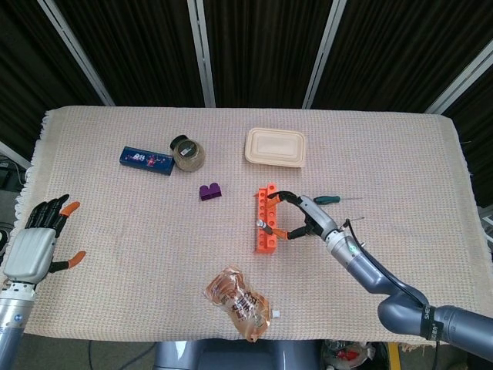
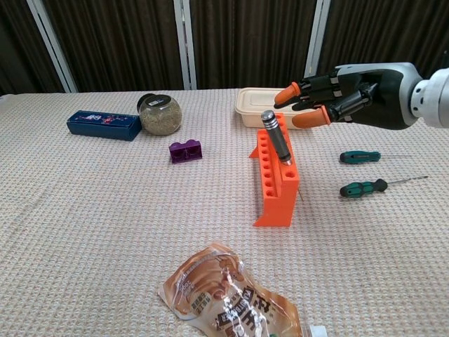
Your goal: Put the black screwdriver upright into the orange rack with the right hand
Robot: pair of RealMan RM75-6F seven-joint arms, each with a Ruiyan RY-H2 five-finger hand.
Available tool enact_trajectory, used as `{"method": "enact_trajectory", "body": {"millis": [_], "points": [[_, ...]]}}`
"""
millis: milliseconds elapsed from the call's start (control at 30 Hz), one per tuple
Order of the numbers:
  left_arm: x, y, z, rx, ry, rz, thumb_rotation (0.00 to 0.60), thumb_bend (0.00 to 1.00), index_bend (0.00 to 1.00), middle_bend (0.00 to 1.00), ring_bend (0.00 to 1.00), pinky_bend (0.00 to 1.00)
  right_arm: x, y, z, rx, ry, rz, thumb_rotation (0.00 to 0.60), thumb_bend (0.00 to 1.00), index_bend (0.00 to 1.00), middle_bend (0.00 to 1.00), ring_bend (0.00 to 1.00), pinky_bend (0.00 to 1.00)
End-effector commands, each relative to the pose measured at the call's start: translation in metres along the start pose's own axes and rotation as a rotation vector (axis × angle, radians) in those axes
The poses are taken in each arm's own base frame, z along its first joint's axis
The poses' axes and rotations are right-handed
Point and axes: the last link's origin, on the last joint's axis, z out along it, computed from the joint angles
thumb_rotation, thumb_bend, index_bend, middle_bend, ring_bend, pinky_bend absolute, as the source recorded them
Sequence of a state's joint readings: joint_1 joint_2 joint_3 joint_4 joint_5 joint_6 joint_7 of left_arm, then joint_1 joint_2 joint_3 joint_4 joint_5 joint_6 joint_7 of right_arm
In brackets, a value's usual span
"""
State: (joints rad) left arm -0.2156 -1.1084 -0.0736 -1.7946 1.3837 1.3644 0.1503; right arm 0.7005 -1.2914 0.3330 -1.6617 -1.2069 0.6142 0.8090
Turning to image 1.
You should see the grey robot torso base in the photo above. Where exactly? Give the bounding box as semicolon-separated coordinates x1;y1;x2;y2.
153;339;323;370

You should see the right black grey robot hand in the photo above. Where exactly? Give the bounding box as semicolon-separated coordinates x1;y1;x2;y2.
267;190;344;242

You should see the glass jar black lid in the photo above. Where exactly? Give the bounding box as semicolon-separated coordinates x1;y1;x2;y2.
169;134;206;173

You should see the purple toy building block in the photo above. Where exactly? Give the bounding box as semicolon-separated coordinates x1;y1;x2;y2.
199;183;224;202

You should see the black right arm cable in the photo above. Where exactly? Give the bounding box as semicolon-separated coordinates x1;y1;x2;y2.
344;218;442;370

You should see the beige lidded food container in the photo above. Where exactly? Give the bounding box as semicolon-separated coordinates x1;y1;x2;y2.
244;127;308;170

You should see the orange tube rack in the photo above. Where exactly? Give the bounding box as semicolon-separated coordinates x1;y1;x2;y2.
252;182;279;256

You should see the slim green screwdriver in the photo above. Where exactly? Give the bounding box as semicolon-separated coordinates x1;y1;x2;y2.
312;195;363;206

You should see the black velcro arm strap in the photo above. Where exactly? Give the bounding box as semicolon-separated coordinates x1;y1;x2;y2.
421;303;443;343

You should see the beige woven tablecloth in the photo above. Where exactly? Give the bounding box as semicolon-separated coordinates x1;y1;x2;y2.
0;106;493;354

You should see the white aluminium frame post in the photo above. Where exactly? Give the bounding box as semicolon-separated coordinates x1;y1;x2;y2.
424;49;493;115
302;0;347;109
187;0;216;108
37;0;116;107
0;140;32;170

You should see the left black grey robot hand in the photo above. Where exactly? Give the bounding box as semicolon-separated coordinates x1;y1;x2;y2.
2;193;87;284

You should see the black bin with trash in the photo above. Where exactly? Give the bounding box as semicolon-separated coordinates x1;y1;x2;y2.
321;339;390;370

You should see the bagged bread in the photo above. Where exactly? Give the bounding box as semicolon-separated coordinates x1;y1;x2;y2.
203;264;281;343

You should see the dark blue printed box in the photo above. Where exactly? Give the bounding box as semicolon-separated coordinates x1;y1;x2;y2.
119;146;175;177

